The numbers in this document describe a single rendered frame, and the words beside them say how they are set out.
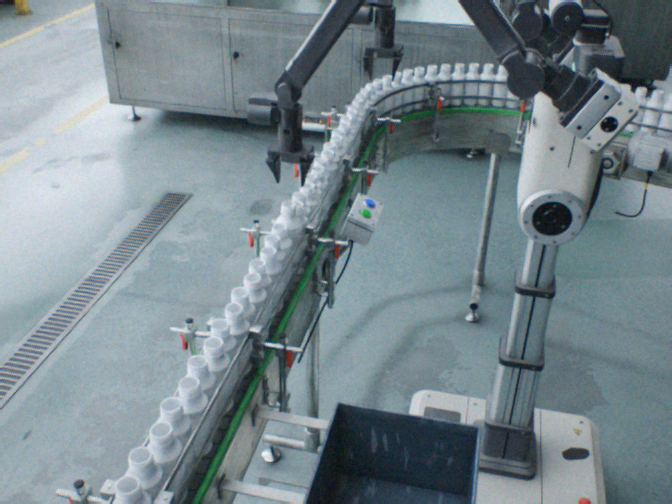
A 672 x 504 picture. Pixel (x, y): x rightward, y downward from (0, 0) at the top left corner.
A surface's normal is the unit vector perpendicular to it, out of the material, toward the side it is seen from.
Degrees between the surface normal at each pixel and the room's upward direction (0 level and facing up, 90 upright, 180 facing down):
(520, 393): 90
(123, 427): 0
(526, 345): 90
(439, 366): 0
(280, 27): 90
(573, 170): 101
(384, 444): 90
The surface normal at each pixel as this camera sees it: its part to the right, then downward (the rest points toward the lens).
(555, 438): 0.02, -0.85
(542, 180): -0.22, 0.66
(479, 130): -0.11, 0.51
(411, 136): 0.58, 0.43
